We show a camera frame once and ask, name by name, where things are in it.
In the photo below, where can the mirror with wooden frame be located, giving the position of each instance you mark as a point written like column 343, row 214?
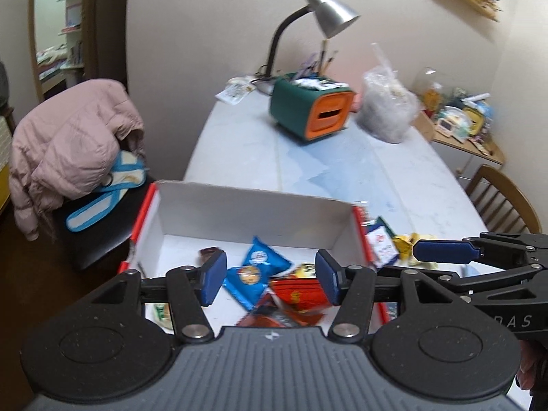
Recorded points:
column 76, row 40

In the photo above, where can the wooden side cabinet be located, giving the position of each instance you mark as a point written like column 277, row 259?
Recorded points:
column 463, row 159

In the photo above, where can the light blue packet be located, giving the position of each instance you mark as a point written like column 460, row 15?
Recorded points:
column 469, row 270

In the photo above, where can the wooden chair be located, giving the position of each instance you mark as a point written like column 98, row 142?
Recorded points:
column 501, row 205

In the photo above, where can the red orange chip bag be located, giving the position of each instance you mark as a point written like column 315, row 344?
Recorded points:
column 300, row 289

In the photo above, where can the dark brown candy packet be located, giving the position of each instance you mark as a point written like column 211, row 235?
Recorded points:
column 206, row 253

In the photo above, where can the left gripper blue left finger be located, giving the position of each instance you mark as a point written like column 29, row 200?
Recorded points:
column 213, row 273

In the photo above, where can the silver desk lamp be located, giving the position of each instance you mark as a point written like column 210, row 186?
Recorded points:
column 299, row 35

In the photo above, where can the blue white tote bag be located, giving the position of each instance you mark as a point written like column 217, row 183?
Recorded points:
column 127, row 172

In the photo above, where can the white digital timer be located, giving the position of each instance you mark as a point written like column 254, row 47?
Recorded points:
column 444, row 127

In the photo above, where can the green orange tissue box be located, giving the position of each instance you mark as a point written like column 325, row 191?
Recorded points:
column 310, row 108

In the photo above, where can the yellow snack packet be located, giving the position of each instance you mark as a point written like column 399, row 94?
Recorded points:
column 404, row 245

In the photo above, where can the person's right hand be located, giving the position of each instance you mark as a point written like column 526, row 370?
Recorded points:
column 525, row 378

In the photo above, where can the blue round-logo snack packet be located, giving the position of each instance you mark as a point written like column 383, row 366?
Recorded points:
column 265, row 259

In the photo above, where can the clear plastic bag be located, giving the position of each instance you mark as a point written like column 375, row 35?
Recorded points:
column 387, row 108

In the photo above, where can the white paper sheet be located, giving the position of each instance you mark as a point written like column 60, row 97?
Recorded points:
column 236, row 90

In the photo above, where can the bottle with orange label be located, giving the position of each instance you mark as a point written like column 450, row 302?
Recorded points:
column 432, row 99

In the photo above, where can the pink padded jacket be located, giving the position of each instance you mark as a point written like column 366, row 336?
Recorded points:
column 66, row 146

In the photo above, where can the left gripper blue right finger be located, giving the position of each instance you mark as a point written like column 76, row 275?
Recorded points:
column 329, row 274

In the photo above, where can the white blue snack packet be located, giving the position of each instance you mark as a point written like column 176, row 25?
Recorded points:
column 383, row 248

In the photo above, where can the red foil chip bag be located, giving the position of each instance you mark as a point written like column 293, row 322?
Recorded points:
column 268, row 314

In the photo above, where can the green snack packet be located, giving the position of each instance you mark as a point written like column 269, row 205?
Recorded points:
column 381, row 222

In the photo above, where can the blue cookie packet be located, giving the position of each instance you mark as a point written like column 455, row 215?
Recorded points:
column 246, row 285

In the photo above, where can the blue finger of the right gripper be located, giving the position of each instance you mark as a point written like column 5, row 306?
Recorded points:
column 445, row 251

